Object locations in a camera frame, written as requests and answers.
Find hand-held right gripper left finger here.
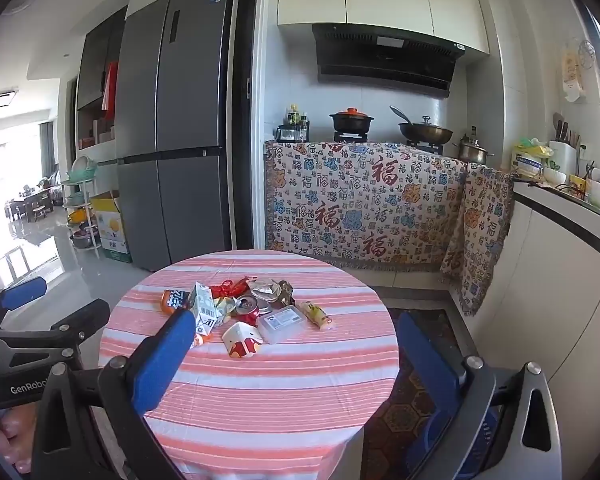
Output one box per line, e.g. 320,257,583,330
30,309,201,480

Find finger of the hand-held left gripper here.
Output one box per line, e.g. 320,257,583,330
0,276,49,334
0,298,112,361

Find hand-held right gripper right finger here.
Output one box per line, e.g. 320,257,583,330
396,310,565,480

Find orange snack packet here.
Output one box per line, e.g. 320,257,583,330
160,287,192,317

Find white drink carton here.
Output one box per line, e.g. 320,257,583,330
187,282,222,337

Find red white paper box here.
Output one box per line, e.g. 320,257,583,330
221,321,266,360

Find red crushed can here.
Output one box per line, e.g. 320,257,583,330
232,295,261,319

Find red plastic wrapper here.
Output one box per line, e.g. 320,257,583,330
210,277,254,301

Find yellow sausage packet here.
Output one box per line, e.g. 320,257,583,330
297,300,335,332

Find clear plastic container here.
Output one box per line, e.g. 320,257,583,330
256,305,309,345

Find silver foil wrapper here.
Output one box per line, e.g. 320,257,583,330
247,277,296,307

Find person's left hand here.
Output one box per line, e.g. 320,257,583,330
0,402,43,476

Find hexagon patterned rug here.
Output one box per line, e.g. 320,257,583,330
362,307,481,480

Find wooden dining table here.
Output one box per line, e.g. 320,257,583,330
5,185,64,221

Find yellow white cardboard box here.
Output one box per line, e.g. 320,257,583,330
90,190,133,264

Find storage rack with basins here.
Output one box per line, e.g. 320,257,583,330
60,156,104,261

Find round table striped tablecloth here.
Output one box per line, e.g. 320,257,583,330
98,249,400,480

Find small printed blanket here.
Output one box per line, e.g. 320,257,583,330
440,162,516,317

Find white base cabinets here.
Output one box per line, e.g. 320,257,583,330
447,180,600,480

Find large printed blanket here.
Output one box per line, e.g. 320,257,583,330
264,140,469,274

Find steel pot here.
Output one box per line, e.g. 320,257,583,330
452,132,496,165

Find red hanging cloth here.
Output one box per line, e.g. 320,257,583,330
102,60,119,121

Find wok with lid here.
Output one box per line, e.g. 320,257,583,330
390,105,455,145

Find yellow plastic bag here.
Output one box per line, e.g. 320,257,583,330
511,136,555,181

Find grey refrigerator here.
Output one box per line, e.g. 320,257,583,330
116,0,239,272

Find black gas stove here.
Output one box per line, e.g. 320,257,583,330
332,130,446,156

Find white utensil holder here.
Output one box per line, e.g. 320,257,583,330
549,112,581,174

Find black clay pot orange lid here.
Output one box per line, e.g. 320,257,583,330
329,107,375,135

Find black range hood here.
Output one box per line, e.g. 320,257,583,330
311,22,459,99

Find hanging plastic bags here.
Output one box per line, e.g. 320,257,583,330
560,40,596,104

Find dark wall cabinet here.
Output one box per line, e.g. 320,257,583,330
75,5,129,164

